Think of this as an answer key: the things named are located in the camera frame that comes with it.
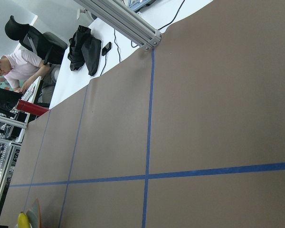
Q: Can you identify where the person in pink shirt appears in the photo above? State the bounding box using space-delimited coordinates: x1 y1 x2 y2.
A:
0 49 61 104

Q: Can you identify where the black monitor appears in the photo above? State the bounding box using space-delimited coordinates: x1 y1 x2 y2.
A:
0 88 22 117

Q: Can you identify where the aluminium frame post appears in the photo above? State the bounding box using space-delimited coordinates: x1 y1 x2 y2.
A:
76 0 162 50

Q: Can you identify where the red cylinder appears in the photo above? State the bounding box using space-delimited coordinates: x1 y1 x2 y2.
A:
16 99 49 116

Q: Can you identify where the black office chair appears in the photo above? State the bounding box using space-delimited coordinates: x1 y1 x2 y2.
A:
5 15 67 65

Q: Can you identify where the blue square plate orange rim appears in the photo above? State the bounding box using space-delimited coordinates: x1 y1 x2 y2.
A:
14 198 42 228

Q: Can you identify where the small black device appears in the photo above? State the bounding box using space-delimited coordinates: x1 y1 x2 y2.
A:
102 42 112 56

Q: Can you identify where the black cloth bag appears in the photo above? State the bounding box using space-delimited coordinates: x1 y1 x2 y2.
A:
67 25 102 76

